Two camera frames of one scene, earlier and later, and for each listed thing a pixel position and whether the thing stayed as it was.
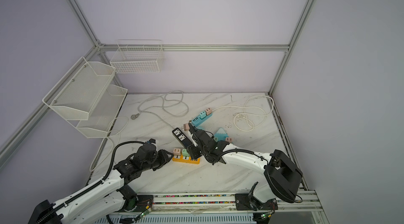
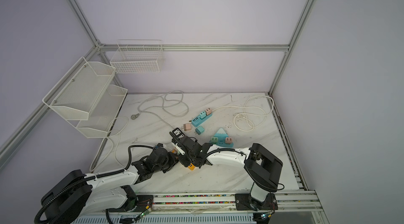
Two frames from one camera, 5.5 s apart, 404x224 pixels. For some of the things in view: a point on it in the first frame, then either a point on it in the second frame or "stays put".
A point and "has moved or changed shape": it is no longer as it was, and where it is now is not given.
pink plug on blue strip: x=208 y=111 stays put
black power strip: x=184 y=140 stays put
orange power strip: x=185 y=159 has moved or changed shape
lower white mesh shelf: x=103 y=113 stays put
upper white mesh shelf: x=74 y=95 stays put
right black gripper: x=191 y=150 -> x=185 y=163
